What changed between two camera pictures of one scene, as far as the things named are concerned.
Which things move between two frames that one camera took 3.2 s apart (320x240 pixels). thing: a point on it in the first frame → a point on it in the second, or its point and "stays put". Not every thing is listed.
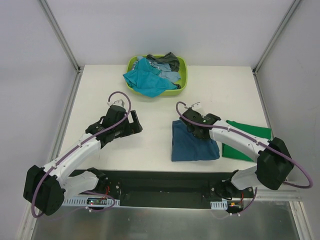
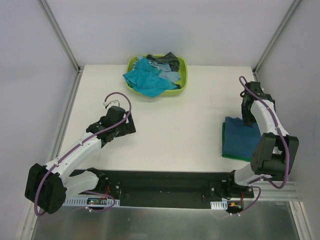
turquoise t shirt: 147,80 stays put
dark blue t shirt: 186,147 → 240,139
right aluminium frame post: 292,8 stays put
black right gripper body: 191,119 → 247,116
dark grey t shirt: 169,59 stays put
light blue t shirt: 166,72 stays put
